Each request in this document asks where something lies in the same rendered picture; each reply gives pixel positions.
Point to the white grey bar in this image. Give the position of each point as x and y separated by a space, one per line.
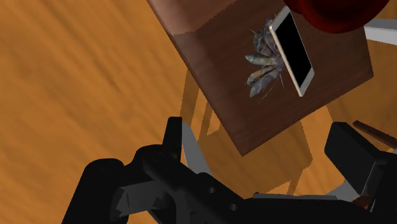
383 31

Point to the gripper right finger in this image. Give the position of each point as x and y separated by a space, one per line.
356 155

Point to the grey blue crab figure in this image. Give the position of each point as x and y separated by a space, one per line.
263 60

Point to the brown wooden table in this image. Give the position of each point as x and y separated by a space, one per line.
217 62

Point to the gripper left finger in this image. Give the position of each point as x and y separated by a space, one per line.
161 183

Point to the dark red round thing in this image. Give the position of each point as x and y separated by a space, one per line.
335 14

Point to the dark brown wooden bar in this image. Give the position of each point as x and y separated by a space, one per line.
375 133

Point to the white phone with black screen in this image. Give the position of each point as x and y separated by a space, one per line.
293 49

